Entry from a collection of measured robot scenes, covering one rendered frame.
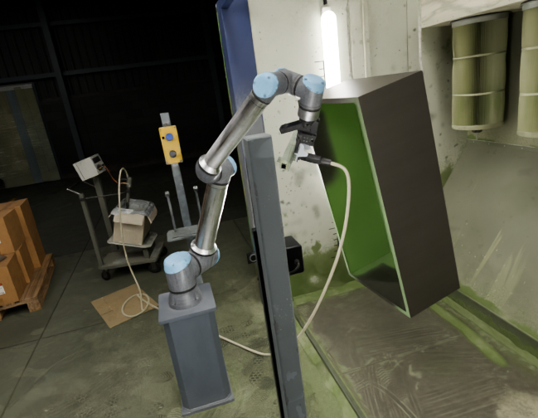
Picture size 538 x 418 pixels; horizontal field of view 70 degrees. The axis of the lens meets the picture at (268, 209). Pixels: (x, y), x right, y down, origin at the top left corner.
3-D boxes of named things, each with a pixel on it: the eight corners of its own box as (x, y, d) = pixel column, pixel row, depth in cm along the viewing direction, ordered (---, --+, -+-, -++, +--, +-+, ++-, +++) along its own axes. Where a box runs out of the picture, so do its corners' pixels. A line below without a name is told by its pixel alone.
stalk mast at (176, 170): (208, 310, 325) (168, 112, 275) (210, 313, 319) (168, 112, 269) (201, 312, 323) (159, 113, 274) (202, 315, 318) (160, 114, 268)
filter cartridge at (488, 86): (512, 135, 280) (519, 9, 254) (496, 146, 257) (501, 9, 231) (460, 135, 305) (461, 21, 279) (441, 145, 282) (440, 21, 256)
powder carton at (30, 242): (18, 261, 454) (8, 233, 443) (46, 255, 464) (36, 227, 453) (12, 274, 420) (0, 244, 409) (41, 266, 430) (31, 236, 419)
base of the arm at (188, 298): (169, 313, 207) (165, 297, 204) (168, 296, 224) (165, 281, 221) (204, 304, 211) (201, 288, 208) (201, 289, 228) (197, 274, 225)
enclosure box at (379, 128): (390, 251, 267) (348, 79, 225) (460, 288, 213) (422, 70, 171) (348, 274, 259) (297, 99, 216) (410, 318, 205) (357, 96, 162)
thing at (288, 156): (328, 172, 162) (276, 159, 164) (326, 182, 165) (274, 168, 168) (341, 123, 199) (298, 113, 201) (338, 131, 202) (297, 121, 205)
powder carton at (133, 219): (118, 226, 439) (121, 192, 428) (157, 230, 445) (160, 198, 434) (104, 243, 388) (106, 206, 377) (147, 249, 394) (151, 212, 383)
